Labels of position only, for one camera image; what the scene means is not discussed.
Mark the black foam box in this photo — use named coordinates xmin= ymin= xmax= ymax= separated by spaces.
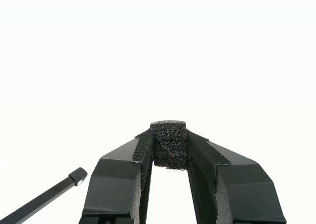
xmin=149 ymin=120 xmax=188 ymax=171

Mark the black metal rod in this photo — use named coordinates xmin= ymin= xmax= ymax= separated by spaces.
xmin=0 ymin=167 xmax=88 ymax=224

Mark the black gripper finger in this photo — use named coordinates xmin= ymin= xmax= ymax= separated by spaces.
xmin=187 ymin=130 xmax=287 ymax=224
xmin=79 ymin=129 xmax=155 ymax=224

